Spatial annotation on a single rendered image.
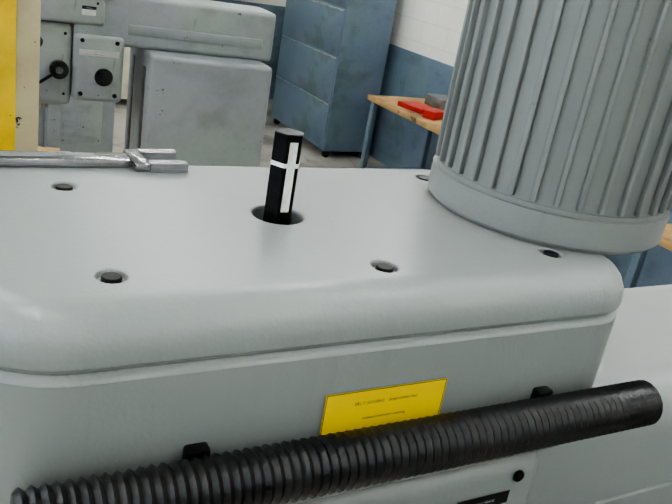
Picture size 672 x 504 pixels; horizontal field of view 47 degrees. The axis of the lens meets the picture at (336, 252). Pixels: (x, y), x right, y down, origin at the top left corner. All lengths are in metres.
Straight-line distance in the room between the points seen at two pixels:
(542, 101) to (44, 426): 0.39
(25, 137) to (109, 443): 1.90
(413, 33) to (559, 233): 7.38
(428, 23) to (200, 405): 7.39
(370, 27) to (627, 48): 7.37
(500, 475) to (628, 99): 0.29
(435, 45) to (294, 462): 7.24
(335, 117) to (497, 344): 7.45
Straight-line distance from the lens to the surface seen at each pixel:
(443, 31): 7.54
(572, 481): 0.72
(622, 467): 0.76
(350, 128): 8.06
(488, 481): 0.63
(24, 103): 2.27
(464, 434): 0.51
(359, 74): 7.96
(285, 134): 0.52
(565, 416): 0.56
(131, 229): 0.49
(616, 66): 0.58
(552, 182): 0.59
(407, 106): 6.62
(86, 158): 0.60
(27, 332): 0.40
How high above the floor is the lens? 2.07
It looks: 22 degrees down
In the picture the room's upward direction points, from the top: 10 degrees clockwise
